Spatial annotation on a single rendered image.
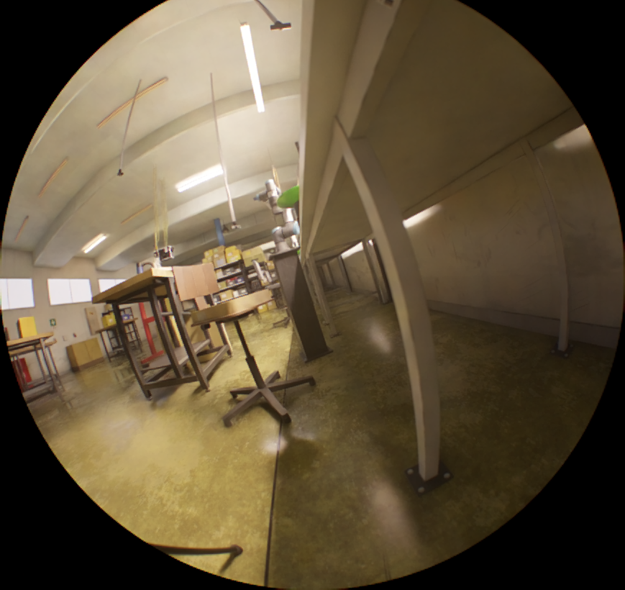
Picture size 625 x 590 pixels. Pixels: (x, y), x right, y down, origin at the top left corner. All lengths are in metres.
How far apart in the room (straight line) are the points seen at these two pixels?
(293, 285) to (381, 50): 1.46
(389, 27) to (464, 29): 0.17
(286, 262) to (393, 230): 1.28
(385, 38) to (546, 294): 1.15
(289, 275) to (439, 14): 1.54
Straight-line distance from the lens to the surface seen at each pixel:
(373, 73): 0.28
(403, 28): 0.26
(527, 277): 1.23
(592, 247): 1.08
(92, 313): 9.95
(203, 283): 1.38
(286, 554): 0.68
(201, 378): 1.72
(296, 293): 1.54
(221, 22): 3.78
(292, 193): 1.07
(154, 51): 3.94
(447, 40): 0.40
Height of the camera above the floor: 0.62
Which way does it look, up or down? level
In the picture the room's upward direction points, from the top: 17 degrees counter-clockwise
